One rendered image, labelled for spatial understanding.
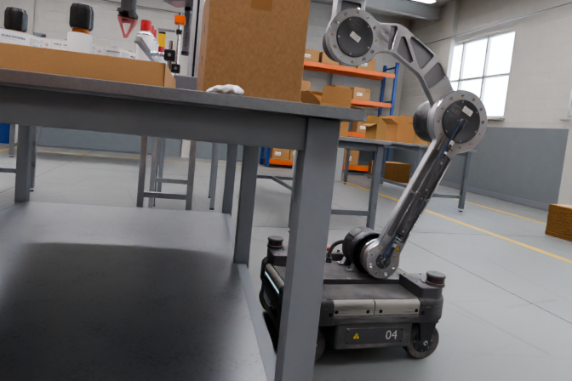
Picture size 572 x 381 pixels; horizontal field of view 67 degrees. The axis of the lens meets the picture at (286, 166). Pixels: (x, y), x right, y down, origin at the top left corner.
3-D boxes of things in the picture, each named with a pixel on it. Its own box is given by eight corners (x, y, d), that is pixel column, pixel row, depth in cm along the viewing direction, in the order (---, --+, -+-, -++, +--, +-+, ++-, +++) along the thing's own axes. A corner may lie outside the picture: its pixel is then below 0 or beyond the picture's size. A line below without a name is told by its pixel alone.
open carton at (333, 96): (285, 130, 363) (289, 86, 360) (338, 136, 382) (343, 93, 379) (305, 133, 324) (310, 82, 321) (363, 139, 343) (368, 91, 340)
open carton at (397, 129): (377, 139, 630) (380, 114, 627) (403, 142, 640) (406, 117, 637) (389, 141, 592) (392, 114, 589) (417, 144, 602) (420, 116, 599)
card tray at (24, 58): (51, 84, 94) (53, 65, 93) (174, 98, 99) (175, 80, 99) (-16, 67, 64) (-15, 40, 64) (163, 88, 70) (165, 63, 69)
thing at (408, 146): (340, 183, 720) (345, 136, 713) (382, 185, 742) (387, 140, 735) (411, 209, 509) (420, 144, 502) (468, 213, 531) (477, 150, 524)
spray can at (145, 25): (134, 85, 141) (139, 21, 139) (151, 87, 142) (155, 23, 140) (132, 83, 136) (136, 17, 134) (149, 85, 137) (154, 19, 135)
